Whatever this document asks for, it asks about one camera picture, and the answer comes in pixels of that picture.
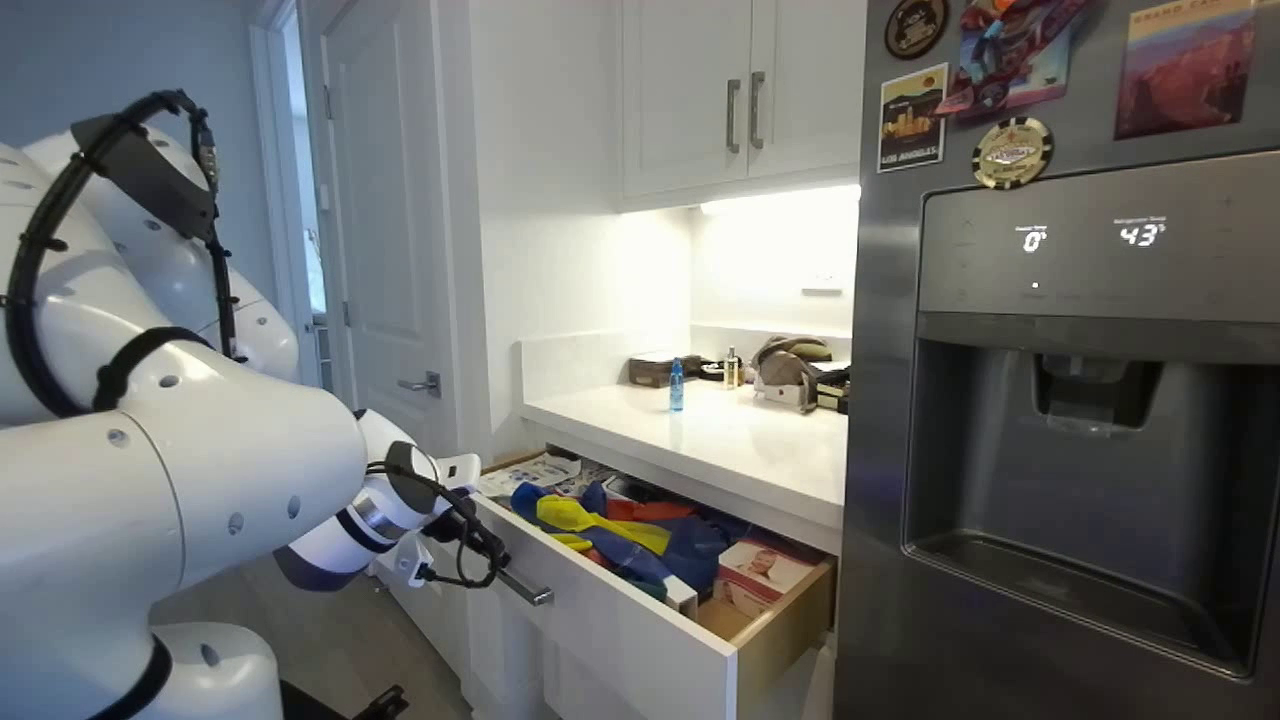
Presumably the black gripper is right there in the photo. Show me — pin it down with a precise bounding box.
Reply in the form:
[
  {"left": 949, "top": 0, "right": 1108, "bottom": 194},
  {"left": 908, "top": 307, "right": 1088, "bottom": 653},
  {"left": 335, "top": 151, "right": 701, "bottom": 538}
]
[{"left": 382, "top": 455, "right": 517, "bottom": 571}]

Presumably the white kitchen drawer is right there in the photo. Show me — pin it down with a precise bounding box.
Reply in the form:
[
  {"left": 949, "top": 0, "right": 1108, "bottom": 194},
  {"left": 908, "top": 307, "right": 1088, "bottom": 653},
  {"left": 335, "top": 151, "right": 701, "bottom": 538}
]
[{"left": 452, "top": 444, "right": 839, "bottom": 720}]

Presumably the blue and yellow cloth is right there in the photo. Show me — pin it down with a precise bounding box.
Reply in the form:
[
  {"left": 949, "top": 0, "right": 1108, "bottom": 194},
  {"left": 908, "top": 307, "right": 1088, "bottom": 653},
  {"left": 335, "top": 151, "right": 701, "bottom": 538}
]
[{"left": 509, "top": 478, "right": 751, "bottom": 607}]

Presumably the red orange cloth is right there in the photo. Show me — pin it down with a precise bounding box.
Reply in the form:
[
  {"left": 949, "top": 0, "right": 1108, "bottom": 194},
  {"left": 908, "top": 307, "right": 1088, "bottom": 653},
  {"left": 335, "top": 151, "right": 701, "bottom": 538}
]
[{"left": 603, "top": 494, "right": 701, "bottom": 527}]

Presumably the red and white box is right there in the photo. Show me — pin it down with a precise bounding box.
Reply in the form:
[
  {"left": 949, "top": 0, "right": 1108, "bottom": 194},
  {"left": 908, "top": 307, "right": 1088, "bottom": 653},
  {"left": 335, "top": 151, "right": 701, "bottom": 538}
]
[{"left": 712, "top": 538, "right": 819, "bottom": 614}]

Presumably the white room door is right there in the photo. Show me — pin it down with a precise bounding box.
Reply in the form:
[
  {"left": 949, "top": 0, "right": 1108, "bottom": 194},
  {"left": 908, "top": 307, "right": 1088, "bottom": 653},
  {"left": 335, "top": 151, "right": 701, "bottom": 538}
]
[{"left": 310, "top": 0, "right": 461, "bottom": 452}]

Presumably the white upper cabinet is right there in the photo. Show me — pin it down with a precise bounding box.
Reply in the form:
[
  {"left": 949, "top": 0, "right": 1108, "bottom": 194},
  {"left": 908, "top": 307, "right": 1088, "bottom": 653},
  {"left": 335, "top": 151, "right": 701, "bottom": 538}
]
[{"left": 610, "top": 0, "right": 873, "bottom": 207}]

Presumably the stainless steel fridge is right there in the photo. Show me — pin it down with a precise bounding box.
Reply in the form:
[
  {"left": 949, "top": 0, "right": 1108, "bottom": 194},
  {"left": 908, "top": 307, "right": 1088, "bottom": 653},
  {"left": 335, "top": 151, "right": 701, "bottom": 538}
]
[{"left": 832, "top": 0, "right": 1280, "bottom": 720}]

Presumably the square landscape fridge magnet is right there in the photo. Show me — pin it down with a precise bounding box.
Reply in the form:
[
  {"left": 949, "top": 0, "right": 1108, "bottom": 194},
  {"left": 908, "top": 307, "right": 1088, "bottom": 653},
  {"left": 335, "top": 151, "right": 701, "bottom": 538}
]
[{"left": 873, "top": 60, "right": 957, "bottom": 178}]

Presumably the round poker chip magnet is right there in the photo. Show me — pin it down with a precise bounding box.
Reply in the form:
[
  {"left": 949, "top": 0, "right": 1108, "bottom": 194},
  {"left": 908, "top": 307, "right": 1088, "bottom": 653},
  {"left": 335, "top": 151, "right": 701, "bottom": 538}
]
[{"left": 970, "top": 114, "right": 1062, "bottom": 197}]

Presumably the round black fridge magnet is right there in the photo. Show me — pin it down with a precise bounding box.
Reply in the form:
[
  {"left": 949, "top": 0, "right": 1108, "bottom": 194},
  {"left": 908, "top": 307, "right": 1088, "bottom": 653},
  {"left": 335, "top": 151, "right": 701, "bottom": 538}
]
[{"left": 882, "top": 0, "right": 957, "bottom": 63}]

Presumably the colourful figure fridge magnet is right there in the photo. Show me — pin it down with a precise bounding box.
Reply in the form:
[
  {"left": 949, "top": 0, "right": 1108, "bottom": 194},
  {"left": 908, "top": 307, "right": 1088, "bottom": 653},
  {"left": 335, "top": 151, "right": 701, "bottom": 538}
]
[{"left": 937, "top": 0, "right": 1102, "bottom": 131}]

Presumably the red canyon photo magnet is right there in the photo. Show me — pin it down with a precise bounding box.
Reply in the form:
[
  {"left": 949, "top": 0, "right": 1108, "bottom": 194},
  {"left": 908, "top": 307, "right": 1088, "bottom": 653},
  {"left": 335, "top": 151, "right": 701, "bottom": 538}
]
[{"left": 1112, "top": 0, "right": 1263, "bottom": 146}]

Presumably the grey metal drawer handle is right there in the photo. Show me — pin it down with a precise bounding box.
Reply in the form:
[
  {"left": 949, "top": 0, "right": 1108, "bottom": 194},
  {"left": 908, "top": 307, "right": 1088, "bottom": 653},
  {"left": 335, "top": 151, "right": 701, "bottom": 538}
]
[{"left": 491, "top": 563, "right": 561, "bottom": 614}]

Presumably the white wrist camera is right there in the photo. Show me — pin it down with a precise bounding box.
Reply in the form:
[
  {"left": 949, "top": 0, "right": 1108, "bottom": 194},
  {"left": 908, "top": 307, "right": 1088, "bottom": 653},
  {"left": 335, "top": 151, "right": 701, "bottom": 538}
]
[{"left": 428, "top": 449, "right": 486, "bottom": 497}]

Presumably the grey upper cabinet handle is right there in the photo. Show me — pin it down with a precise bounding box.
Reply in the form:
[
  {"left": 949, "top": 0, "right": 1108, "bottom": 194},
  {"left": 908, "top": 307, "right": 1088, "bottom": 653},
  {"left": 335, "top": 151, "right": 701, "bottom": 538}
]
[
  {"left": 744, "top": 67, "right": 774, "bottom": 158},
  {"left": 721, "top": 77, "right": 744, "bottom": 160}
]

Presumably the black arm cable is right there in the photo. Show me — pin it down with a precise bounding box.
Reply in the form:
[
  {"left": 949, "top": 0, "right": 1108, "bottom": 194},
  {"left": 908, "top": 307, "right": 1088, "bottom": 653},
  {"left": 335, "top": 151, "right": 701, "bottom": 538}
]
[{"left": 6, "top": 89, "right": 247, "bottom": 422}]

